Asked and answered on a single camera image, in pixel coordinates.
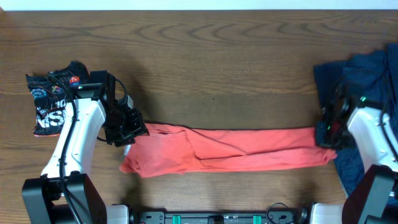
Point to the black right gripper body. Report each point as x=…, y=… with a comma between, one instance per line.
x=335, y=135

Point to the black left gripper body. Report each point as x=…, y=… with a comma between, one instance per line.
x=125, y=127

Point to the orange red t-shirt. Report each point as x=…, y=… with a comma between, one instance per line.
x=169, y=149

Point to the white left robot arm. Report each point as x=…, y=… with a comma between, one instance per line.
x=64, y=192

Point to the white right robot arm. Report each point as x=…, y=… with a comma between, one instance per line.
x=365, y=123

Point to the dark blue denim garment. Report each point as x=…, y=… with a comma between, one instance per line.
x=375, y=76

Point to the black printed folded shirt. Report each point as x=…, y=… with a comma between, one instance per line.
x=49, y=99

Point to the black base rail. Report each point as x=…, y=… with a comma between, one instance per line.
x=278, y=216

